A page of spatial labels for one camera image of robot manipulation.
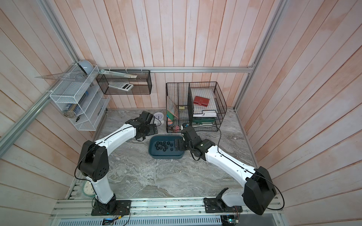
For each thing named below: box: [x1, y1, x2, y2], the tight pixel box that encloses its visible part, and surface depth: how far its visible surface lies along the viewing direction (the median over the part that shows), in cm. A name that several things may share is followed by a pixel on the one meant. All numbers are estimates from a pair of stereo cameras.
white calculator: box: [107, 81, 134, 92], surface depth 100 cm
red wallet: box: [193, 95, 210, 108], surface depth 97 cm
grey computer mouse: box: [77, 59, 94, 75], surface depth 85 cm
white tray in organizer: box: [192, 110, 217, 118], surface depth 95 cm
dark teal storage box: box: [148, 135, 185, 160], surface depth 97 cm
